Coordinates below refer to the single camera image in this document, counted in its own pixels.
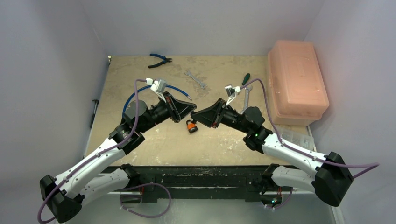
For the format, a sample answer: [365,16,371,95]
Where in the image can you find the large silver wrench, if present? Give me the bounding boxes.
[241,85,253,113]

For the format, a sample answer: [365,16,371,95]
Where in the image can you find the blue handled pliers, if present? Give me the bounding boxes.
[148,53,173,69]

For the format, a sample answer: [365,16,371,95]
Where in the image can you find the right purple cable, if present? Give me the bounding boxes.
[240,78,380,179]

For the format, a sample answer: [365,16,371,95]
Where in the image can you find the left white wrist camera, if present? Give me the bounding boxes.
[145,78,167,101]

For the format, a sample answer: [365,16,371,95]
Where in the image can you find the blue cable lock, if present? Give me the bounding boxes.
[122,84,192,113]

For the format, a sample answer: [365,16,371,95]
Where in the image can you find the orange plastic toolbox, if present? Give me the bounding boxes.
[268,40,329,126]

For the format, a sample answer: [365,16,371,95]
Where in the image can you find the green handled screwdriver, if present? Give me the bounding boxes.
[241,73,251,86]

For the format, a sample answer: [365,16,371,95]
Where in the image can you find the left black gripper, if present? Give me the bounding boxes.
[139,91,196,133]

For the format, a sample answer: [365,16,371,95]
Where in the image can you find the clear plastic bags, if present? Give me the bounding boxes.
[276,126,316,151]

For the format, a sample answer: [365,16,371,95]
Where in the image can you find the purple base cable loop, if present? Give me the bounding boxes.
[119,182,172,219]

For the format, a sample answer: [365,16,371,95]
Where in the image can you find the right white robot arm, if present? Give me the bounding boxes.
[191,98,354,207]

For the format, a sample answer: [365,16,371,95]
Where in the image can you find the orange black padlock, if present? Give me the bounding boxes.
[186,119,198,134]

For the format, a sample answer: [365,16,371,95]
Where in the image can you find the black handled tool at edge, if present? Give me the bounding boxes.
[90,99,99,128]

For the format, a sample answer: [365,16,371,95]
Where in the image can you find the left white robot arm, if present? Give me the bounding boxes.
[37,91,197,224]

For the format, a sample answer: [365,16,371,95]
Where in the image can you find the small silver wrench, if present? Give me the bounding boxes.
[184,70,207,89]

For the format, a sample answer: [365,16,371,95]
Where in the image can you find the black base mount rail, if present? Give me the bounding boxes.
[119,164,290,204]

